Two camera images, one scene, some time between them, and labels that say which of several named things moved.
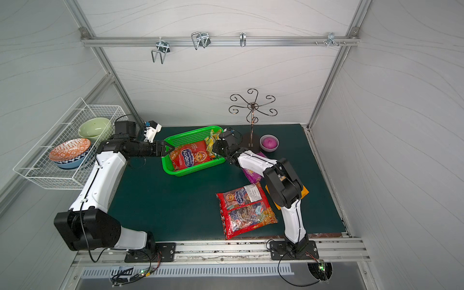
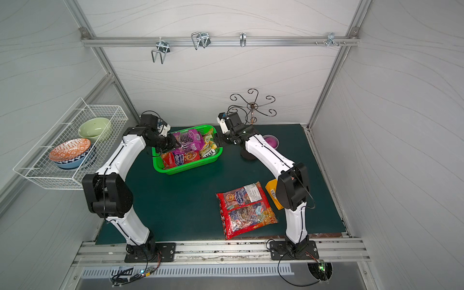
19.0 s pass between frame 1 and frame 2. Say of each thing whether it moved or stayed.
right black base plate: stayed
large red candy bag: stayed
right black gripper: moved
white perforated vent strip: stayed
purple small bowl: stayed
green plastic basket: moved
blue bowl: stayed
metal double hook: stayed
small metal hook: stayed
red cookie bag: moved
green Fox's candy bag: moved
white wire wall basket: stayed
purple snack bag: moved
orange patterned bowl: stayed
